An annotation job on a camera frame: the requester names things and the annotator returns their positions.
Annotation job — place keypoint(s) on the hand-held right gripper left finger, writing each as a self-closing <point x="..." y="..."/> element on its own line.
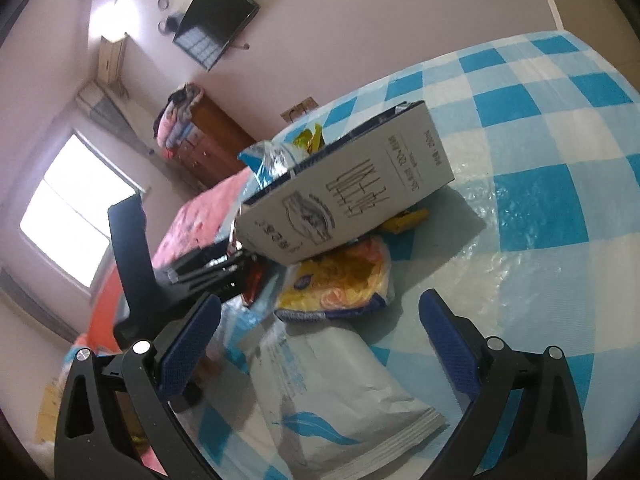
<point x="190" y="345"/>

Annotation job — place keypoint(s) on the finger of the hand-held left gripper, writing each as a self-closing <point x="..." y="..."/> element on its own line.
<point x="200" y="262"/>
<point x="225" y="282"/>

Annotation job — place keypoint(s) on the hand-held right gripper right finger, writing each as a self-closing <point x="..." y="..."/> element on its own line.
<point x="450" y="345"/>

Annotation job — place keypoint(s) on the red snack wrapper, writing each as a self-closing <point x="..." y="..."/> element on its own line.
<point x="254" y="282"/>

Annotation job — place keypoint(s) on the orange plastic basin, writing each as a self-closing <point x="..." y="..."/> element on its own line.
<point x="107" y="315"/>

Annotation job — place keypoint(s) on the white feather-print wipes packet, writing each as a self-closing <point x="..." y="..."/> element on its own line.
<point x="340" y="400"/>

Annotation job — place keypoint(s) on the blue and white milk carton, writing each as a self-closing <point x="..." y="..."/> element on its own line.
<point x="350" y="195"/>

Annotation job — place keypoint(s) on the bright window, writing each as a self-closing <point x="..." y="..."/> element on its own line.
<point x="75" y="210"/>

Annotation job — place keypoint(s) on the yellow noodle packet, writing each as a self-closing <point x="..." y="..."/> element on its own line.
<point x="340" y="280"/>

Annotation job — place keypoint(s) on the blue clear plastic bag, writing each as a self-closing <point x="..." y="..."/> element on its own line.
<point x="270" y="165"/>

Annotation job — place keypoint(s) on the brown wooden cabinet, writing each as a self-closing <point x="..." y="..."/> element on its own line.
<point x="215" y="140"/>

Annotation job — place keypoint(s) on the golden yellow snack wrapper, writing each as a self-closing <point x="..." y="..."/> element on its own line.
<point x="407" y="220"/>

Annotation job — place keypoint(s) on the grey curtain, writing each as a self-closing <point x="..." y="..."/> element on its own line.
<point x="107" y="110"/>

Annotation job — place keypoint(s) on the yellow green snack wrapper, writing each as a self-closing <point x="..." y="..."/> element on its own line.
<point x="309" y="139"/>

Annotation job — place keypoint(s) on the blue checkered tablecloth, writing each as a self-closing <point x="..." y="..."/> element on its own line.
<point x="550" y="185"/>

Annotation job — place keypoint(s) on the wooden curtain box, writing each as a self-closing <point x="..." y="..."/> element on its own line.
<point x="111" y="60"/>

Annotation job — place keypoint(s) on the wall socket panel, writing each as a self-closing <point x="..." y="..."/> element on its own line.
<point x="300" y="109"/>

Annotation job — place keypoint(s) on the black wall television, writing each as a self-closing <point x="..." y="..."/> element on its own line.
<point x="217" y="15"/>

